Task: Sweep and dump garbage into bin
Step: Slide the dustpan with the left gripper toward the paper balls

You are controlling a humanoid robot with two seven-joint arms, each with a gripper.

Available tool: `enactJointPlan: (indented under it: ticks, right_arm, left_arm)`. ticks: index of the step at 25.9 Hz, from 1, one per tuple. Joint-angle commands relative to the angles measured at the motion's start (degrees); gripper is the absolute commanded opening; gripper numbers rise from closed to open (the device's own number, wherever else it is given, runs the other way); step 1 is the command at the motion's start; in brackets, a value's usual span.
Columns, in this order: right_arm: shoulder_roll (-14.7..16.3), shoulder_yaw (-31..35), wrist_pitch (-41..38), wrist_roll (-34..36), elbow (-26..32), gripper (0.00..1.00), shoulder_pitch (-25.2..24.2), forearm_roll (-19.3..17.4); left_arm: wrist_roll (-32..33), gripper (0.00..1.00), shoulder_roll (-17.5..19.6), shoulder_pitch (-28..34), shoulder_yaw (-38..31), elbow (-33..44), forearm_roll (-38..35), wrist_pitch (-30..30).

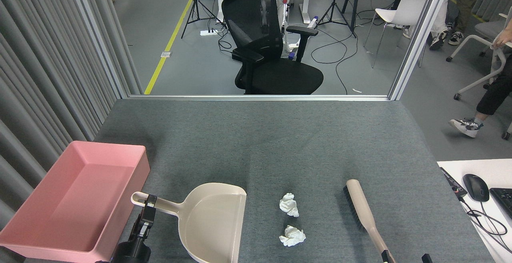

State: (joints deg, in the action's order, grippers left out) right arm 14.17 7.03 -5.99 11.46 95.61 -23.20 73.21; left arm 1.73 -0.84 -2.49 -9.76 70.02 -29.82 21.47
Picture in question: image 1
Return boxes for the black keyboard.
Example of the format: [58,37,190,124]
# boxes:
[489,187,512,219]

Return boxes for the black office chair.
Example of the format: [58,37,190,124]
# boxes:
[221,0,324,95]

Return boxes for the black floor cable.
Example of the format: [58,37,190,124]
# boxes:
[311,27,360,95]

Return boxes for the person's right hand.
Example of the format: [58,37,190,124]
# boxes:
[492,29,512,50]

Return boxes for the person in white trousers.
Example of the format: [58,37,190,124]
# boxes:
[402,0,448,50]

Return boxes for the small black device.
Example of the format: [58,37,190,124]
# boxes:
[439,167,468,199]

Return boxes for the white tissue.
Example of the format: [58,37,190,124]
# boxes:
[279,193,300,218]
[279,225,306,247]

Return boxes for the black desk cable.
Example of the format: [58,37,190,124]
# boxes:
[458,196,512,254]

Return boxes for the beige hand brush black bristles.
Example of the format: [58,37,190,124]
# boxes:
[343,179,396,263]

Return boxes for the grey chair white frame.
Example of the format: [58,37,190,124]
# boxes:
[446,13,512,62]
[453,47,512,140]

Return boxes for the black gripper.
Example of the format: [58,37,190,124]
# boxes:
[112,194,157,263]

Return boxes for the white desk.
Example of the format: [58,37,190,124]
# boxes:
[437,159,512,263]

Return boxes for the white plastic chair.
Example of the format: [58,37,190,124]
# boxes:
[363,0,429,68]

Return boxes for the beige plastic dustpan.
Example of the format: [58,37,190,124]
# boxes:
[131,182,247,263]

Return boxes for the black tripod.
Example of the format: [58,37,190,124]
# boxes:
[181,0,224,39]
[318,0,362,39]

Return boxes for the pink plastic bin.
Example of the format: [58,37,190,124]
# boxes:
[0,140,151,263]

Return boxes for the black computer mouse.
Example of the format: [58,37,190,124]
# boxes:
[463,174,490,202]

